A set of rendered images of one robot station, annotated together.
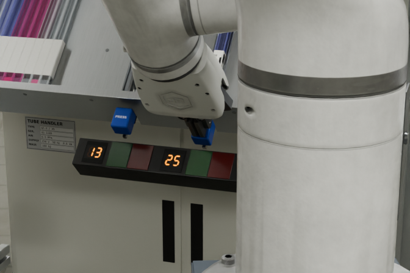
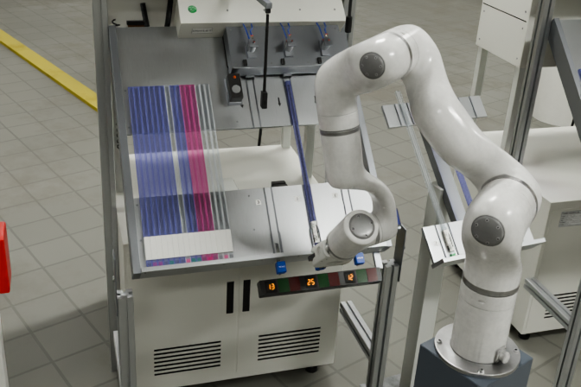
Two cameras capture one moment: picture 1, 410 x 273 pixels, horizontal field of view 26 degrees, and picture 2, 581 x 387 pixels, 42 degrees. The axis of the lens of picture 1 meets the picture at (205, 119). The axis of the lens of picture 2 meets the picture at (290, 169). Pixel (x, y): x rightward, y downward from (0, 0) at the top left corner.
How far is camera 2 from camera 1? 1.32 m
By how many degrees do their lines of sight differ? 34
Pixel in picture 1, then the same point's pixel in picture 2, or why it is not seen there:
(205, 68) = not seen: hidden behind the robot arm
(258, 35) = (491, 281)
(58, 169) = (162, 279)
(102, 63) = (254, 237)
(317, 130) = (507, 305)
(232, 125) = not seen: hidden behind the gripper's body
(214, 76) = not seen: hidden behind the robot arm
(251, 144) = (481, 311)
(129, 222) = (207, 298)
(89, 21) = (236, 214)
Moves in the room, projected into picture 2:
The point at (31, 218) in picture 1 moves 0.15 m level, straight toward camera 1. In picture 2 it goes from (142, 311) to (173, 333)
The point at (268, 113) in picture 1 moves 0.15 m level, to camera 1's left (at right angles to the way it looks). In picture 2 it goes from (491, 302) to (439, 324)
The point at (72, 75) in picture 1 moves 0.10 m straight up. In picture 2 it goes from (242, 247) to (243, 213)
